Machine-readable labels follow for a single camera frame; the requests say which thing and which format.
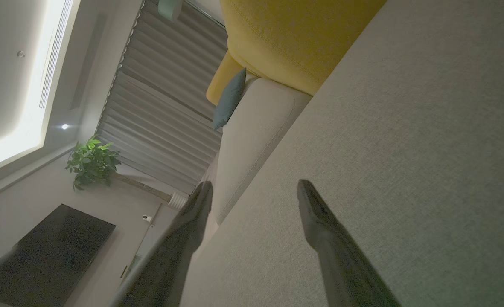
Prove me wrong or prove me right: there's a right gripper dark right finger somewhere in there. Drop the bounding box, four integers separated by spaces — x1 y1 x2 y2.
297 179 402 307

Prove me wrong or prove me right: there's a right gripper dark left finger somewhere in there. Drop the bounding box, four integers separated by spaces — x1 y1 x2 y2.
119 181 214 307

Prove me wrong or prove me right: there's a white ribbed plant pot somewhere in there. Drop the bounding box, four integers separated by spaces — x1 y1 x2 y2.
169 192 189 209

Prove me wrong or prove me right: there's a green potted tree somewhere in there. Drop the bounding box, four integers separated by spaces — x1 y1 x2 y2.
65 136 173 201

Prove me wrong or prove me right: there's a black flat television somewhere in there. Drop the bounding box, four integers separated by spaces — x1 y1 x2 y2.
0 204 117 307

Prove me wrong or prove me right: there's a yellow and grey sofa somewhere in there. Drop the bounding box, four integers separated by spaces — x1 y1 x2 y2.
179 0 504 307

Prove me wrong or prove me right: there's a grey sofa chaise cushion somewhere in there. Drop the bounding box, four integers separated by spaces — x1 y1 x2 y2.
211 78 312 226

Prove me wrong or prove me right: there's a grey pleated curtain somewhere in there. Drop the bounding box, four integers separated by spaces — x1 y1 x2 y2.
96 0 229 194

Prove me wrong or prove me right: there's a blue throw pillow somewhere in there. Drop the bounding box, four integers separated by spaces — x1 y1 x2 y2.
213 67 247 130

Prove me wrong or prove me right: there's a narrow yellow sofa backrest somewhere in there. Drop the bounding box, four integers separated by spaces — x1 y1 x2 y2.
224 50 247 81

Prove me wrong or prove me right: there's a wide yellow sofa backrest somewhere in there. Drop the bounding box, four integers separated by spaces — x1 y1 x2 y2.
220 0 387 96

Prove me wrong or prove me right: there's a white linear ceiling vent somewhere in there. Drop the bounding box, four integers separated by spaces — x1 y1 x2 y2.
38 0 74 110

